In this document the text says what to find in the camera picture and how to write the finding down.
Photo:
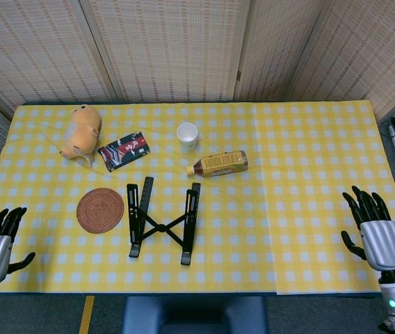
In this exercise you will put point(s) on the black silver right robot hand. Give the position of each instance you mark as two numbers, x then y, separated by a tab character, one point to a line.
383	243

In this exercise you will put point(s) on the black folding laptop stand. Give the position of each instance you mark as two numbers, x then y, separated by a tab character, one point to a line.
161	228

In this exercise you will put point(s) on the yellow white checked tablecloth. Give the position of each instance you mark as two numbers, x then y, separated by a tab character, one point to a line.
288	208

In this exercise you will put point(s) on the round brown woven coaster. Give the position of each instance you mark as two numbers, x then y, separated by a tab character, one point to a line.
100	209

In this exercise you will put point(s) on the orange plush toy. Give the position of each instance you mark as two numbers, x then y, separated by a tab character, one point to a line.
82	128

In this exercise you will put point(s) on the black red snack packet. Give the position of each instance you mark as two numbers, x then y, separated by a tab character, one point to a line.
124	150

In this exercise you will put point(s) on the yellow label tea bottle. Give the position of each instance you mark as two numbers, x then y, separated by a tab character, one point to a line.
222	163

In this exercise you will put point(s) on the brass screen hinge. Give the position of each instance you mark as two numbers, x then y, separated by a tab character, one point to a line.
238	75

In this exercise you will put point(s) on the white paper cup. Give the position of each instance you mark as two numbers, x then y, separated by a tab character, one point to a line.
187	136

